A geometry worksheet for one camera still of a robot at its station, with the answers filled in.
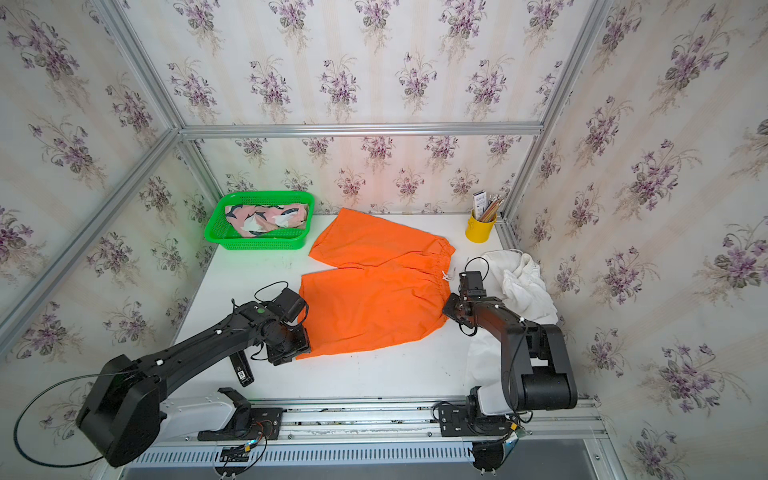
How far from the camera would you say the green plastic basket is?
109 cm

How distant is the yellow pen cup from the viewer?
1.08m

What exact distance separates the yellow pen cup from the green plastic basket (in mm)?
603
